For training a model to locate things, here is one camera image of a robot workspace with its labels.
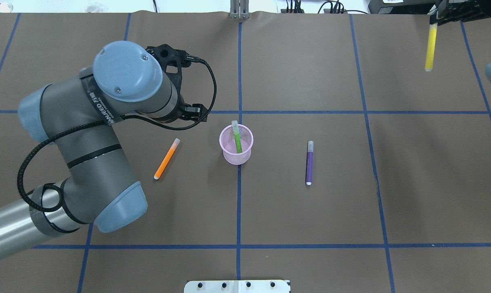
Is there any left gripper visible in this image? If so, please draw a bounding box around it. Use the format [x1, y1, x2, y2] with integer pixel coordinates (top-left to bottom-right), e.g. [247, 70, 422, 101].
[156, 98, 208, 124]

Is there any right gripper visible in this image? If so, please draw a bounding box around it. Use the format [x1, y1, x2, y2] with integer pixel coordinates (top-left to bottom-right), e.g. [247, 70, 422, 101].
[429, 0, 490, 26]

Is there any yellow highlighter pen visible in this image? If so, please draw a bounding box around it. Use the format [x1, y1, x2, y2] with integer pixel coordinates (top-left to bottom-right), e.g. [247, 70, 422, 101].
[424, 24, 438, 72]

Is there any green highlighter pen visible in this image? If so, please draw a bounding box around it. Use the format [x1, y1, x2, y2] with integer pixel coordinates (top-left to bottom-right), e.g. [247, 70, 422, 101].
[231, 120, 243, 154]

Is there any orange highlighter pen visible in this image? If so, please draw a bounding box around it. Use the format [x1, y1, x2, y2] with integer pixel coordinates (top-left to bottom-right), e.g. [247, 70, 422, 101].
[153, 138, 180, 180]

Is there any purple highlighter pen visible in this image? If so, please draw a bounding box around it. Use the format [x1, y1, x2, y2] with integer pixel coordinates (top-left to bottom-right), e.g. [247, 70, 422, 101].
[305, 140, 314, 186]

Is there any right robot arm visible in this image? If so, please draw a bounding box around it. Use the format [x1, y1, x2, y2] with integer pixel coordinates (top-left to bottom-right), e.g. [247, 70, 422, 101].
[429, 0, 491, 83]

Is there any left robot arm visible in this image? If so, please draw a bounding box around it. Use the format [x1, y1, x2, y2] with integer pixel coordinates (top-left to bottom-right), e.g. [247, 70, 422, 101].
[0, 41, 217, 261]

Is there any pink mesh pen holder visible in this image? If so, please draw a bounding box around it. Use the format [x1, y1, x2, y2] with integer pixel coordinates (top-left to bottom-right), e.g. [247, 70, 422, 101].
[218, 124, 254, 165]

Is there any black printer box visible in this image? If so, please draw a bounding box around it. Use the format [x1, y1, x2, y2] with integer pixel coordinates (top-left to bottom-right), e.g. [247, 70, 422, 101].
[368, 0, 436, 15]

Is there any near USB hub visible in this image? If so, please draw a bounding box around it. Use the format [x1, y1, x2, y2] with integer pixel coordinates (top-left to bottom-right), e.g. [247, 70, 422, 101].
[316, 0, 370, 14]

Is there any usb hub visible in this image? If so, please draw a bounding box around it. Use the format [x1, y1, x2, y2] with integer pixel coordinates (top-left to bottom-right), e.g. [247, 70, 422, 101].
[279, 0, 305, 14]
[316, 0, 370, 14]

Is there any far USB hub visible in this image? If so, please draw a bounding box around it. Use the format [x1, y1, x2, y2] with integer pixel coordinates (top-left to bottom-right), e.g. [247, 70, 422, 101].
[279, 0, 305, 14]

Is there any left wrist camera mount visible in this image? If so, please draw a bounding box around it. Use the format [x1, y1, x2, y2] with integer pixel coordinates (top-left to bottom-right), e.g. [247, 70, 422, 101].
[145, 44, 201, 93]

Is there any aluminium frame post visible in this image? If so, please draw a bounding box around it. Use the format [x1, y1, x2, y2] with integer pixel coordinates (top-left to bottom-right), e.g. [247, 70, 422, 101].
[229, 0, 250, 20]

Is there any white camera pole base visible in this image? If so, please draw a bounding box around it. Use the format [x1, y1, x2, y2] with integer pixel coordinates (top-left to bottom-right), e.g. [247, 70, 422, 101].
[183, 280, 292, 293]

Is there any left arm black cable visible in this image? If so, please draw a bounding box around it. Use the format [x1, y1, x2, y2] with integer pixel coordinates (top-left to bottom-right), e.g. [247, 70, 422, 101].
[17, 57, 217, 213]

